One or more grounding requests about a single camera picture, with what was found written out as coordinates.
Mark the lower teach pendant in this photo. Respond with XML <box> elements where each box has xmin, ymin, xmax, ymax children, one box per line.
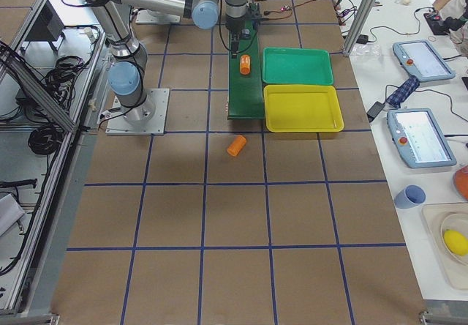
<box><xmin>386</xmin><ymin>108</ymin><xmax>457</xmax><ymax>168</ymax></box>

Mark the green push button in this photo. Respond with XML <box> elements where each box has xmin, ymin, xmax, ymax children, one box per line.
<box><xmin>240</xmin><ymin>24</ymin><xmax>257</xmax><ymax>41</ymax></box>

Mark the yellow lemon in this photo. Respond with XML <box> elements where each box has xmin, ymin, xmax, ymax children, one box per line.
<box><xmin>443</xmin><ymin>230</ymin><xmax>467</xmax><ymax>256</ymax></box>

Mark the green conveyor belt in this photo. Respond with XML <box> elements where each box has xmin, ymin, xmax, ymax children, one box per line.
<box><xmin>227</xmin><ymin>20</ymin><xmax>265</xmax><ymax>120</ymax></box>

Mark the orange cylinder with label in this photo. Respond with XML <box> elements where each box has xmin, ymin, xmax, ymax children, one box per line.
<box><xmin>239</xmin><ymin>54</ymin><xmax>251</xmax><ymax>75</ymax></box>

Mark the blue plaid folded umbrella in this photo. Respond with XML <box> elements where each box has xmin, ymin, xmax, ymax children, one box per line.
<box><xmin>385</xmin><ymin>75</ymin><xmax>420</xmax><ymax>108</ymax></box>

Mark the green plastic tray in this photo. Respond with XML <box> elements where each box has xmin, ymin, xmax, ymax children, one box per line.
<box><xmin>263</xmin><ymin>47</ymin><xmax>334</xmax><ymax>86</ymax></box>

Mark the teach pendant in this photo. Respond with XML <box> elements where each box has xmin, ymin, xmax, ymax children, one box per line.
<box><xmin>392</xmin><ymin>40</ymin><xmax>456</xmax><ymax>83</ymax></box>
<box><xmin>386</xmin><ymin>108</ymin><xmax>457</xmax><ymax>168</ymax></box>

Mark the upper teach pendant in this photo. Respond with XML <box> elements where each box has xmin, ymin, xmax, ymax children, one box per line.
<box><xmin>392</xmin><ymin>40</ymin><xmax>456</xmax><ymax>83</ymax></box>

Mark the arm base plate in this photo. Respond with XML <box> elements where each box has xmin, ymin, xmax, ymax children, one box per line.
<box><xmin>105</xmin><ymin>89</ymin><xmax>170</xmax><ymax>135</ymax></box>

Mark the aluminium frame post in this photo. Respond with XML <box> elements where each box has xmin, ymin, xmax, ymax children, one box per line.
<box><xmin>342</xmin><ymin>0</ymin><xmax>376</xmax><ymax>56</ymax></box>

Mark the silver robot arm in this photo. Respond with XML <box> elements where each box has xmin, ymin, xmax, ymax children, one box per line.
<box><xmin>84</xmin><ymin>0</ymin><xmax>248</xmax><ymax>124</ymax></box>

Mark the red black power cable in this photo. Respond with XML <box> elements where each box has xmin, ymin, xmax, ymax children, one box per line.
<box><xmin>263</xmin><ymin>0</ymin><xmax>332</xmax><ymax>14</ymax></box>

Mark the blue plastic cup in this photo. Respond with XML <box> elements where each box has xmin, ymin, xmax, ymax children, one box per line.
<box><xmin>394</xmin><ymin>185</ymin><xmax>426</xmax><ymax>209</ymax></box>

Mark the black power adapter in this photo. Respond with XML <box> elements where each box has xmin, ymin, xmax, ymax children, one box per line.
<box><xmin>366</xmin><ymin>101</ymin><xmax>385</xmax><ymax>123</ymax></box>

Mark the yellow plastic tray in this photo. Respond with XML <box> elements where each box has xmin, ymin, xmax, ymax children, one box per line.
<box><xmin>263</xmin><ymin>84</ymin><xmax>344</xmax><ymax>132</ymax></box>

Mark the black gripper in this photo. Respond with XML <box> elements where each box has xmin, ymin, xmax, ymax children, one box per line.
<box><xmin>225</xmin><ymin>15</ymin><xmax>245</xmax><ymax>59</ymax></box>

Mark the beige tray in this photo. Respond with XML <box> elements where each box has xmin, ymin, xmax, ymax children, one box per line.
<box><xmin>422</xmin><ymin>203</ymin><xmax>467</xmax><ymax>291</ymax></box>

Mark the plain orange cylinder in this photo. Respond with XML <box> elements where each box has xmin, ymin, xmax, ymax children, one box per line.
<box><xmin>227</xmin><ymin>135</ymin><xmax>247</xmax><ymax>157</ymax></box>

